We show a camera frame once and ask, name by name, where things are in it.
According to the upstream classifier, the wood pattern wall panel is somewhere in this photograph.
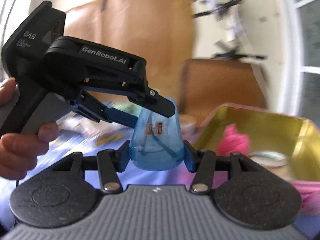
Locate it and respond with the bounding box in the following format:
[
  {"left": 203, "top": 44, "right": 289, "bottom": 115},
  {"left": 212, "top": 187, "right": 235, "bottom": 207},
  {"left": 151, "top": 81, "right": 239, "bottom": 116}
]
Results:
[{"left": 65, "top": 0, "right": 195, "bottom": 100}]

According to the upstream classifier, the clear bag with pads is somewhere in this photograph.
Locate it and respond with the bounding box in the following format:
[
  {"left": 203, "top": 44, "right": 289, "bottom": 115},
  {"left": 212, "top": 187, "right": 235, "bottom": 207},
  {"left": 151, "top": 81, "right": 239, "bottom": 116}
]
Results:
[{"left": 248, "top": 151, "right": 288, "bottom": 167}]

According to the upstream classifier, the green toothpaste box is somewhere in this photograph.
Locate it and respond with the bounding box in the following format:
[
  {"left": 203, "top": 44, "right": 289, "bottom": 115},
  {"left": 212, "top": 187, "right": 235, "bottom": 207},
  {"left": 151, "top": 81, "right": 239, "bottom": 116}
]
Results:
[{"left": 103, "top": 101, "right": 142, "bottom": 116}]

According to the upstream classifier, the white framed glass door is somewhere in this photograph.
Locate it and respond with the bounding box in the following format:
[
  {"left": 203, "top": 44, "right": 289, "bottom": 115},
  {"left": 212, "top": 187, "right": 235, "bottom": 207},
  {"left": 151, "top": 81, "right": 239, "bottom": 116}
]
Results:
[{"left": 274, "top": 0, "right": 319, "bottom": 125}]

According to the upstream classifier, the pink macaron biscuit tin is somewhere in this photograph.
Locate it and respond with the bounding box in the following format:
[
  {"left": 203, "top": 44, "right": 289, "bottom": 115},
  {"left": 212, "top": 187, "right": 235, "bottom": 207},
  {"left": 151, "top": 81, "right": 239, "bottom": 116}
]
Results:
[{"left": 194, "top": 104, "right": 319, "bottom": 216}]

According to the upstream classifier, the person's left hand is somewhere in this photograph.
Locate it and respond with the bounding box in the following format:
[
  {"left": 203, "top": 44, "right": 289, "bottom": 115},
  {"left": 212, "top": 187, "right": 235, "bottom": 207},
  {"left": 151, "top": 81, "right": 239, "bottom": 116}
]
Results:
[{"left": 0, "top": 77, "right": 60, "bottom": 181}]

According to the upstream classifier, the blue patterned tablecloth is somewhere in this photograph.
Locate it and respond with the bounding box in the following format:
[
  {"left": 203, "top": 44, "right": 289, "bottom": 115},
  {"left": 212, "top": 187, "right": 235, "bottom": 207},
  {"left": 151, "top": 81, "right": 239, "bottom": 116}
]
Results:
[{"left": 0, "top": 100, "right": 226, "bottom": 233}]

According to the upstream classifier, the blue plastic wipes pack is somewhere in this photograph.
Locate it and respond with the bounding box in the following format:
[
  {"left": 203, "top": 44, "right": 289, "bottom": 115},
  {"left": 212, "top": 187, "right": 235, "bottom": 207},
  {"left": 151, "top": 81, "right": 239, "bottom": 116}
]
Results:
[{"left": 129, "top": 108, "right": 184, "bottom": 171}]

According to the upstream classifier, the pink fuzzy soft toy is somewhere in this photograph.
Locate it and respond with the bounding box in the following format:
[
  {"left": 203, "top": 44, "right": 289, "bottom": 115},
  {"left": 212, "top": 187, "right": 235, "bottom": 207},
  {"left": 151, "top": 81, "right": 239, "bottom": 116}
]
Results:
[{"left": 216, "top": 124, "right": 250, "bottom": 157}]

